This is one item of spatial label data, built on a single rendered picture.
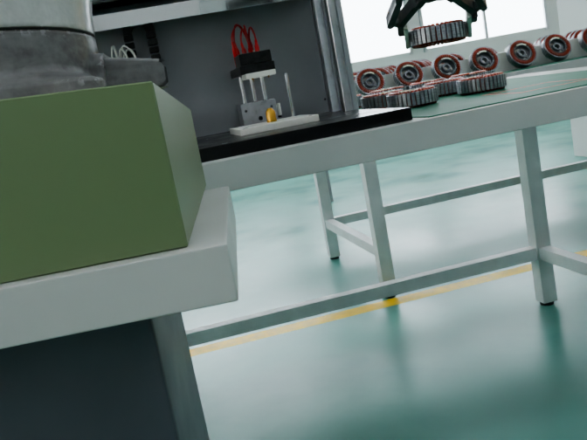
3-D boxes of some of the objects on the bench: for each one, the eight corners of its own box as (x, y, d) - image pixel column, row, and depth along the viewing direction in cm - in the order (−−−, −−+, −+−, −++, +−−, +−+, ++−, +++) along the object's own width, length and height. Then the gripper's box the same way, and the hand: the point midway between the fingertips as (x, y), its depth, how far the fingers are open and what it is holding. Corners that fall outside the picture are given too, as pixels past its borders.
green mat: (736, 54, 132) (736, 53, 132) (428, 117, 120) (428, 116, 120) (490, 81, 222) (490, 80, 222) (301, 118, 211) (301, 117, 211)
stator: (452, 92, 190) (450, 78, 189) (477, 89, 179) (475, 74, 179) (415, 99, 186) (413, 85, 185) (439, 97, 176) (437, 82, 175)
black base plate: (412, 120, 122) (410, 106, 122) (25, 198, 110) (22, 183, 110) (337, 120, 167) (335, 109, 167) (57, 175, 156) (54, 165, 155)
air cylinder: (279, 123, 151) (274, 97, 150) (245, 130, 150) (239, 104, 149) (275, 123, 156) (270, 98, 155) (241, 130, 155) (236, 105, 154)
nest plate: (320, 120, 133) (318, 113, 133) (241, 136, 131) (239, 129, 130) (301, 120, 148) (300, 114, 148) (230, 134, 145) (229, 128, 145)
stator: (445, 101, 152) (442, 84, 152) (393, 112, 152) (390, 94, 151) (431, 101, 163) (430, 85, 163) (383, 110, 163) (381, 94, 162)
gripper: (364, -4, 120) (380, 64, 141) (507, -32, 115) (502, 42, 136) (360, -40, 123) (376, 31, 143) (500, -71, 118) (496, 9, 138)
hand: (437, 31), depth 138 cm, fingers closed on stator, 11 cm apart
